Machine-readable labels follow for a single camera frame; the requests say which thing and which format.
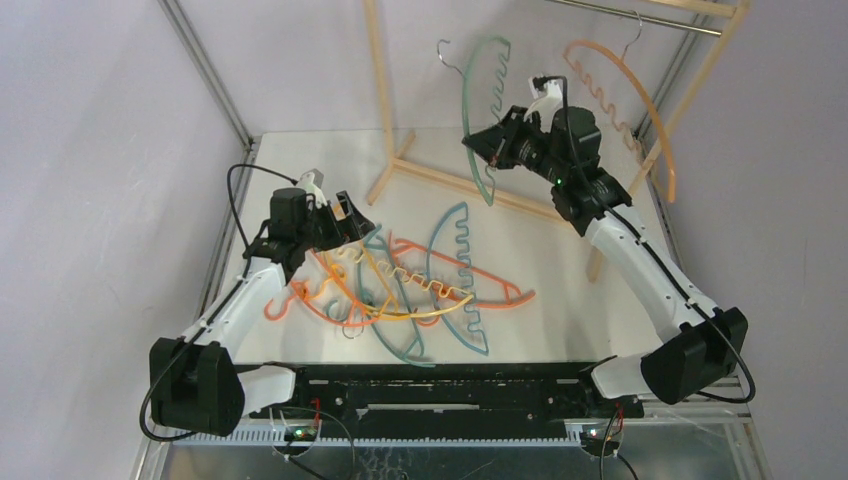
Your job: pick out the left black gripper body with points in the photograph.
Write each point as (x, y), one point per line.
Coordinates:
(321, 230)

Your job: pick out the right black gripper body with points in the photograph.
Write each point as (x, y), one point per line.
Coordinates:
(502, 139)

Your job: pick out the pale green wavy hanger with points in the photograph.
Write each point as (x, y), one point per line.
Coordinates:
(483, 81)

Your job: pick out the light orange wavy hanger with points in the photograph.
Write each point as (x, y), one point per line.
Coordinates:
(609, 108)

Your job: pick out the yellow-orange plastic hanger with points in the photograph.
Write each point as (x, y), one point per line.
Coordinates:
(351, 278)

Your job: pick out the orange plastic hanger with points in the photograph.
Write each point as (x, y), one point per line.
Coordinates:
(328, 297)
(512, 296)

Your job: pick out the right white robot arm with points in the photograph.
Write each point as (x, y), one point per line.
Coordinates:
(701, 342)

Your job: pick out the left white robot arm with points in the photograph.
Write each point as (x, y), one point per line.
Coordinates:
(195, 384)

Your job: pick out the pale yellow wavy hanger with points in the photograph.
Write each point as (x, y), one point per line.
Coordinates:
(424, 311)

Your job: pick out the teal plastic hanger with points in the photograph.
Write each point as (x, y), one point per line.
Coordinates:
(380, 295)

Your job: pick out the blue wavy hanger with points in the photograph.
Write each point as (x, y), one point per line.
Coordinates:
(471, 334)

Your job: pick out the metal hanging rod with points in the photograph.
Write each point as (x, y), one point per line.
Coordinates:
(642, 19)

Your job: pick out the left circuit board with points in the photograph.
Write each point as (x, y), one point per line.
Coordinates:
(301, 435)

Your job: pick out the circuit board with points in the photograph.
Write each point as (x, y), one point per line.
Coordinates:
(301, 435)
(593, 443)

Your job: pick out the right circuit board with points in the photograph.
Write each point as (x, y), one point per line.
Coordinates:
(593, 443)

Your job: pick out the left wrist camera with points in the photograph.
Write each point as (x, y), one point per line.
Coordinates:
(311, 182)

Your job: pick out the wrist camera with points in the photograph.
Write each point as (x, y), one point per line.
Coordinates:
(311, 182)
(548, 96)

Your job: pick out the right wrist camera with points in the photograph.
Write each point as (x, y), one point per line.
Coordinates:
(548, 96)

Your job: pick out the right aluminium frame post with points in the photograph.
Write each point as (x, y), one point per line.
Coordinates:
(677, 75)

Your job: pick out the aluminium frame post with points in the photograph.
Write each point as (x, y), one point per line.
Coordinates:
(677, 75)
(197, 53)

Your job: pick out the left aluminium frame post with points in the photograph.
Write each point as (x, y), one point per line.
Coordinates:
(197, 53)

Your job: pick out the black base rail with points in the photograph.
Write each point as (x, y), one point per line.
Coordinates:
(450, 402)

